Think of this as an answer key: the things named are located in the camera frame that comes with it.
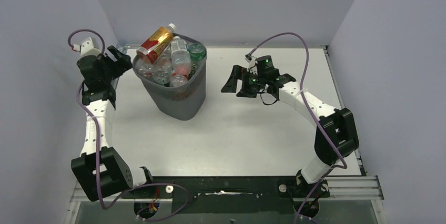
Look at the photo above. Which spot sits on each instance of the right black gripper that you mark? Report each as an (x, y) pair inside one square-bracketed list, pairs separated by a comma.
[(240, 73)]

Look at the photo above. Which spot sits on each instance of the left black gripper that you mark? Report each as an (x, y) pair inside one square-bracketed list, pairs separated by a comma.
[(124, 62)]

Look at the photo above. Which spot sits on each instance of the green tinted bottle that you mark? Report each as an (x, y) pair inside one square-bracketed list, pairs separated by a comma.
[(197, 51)]

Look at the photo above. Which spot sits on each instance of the pink blue label bottle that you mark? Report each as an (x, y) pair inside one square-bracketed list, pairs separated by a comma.
[(180, 56)]

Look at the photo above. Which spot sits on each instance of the grey ribbed waste bin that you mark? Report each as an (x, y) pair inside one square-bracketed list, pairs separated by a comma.
[(181, 102)]

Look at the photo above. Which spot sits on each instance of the plain clear bottle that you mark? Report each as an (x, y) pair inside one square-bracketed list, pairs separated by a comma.
[(159, 72)]

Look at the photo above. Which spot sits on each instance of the red yellow label bottle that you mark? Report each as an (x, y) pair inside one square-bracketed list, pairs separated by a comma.
[(152, 48)]

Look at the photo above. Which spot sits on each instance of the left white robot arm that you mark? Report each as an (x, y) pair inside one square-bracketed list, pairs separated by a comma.
[(99, 169)]

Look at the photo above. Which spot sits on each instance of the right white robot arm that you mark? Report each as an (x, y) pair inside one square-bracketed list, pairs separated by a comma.
[(336, 134)]

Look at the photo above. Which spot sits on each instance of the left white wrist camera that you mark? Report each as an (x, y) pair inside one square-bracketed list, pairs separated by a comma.
[(89, 47)]

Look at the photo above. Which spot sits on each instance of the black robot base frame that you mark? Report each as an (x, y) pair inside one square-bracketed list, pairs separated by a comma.
[(249, 194)]

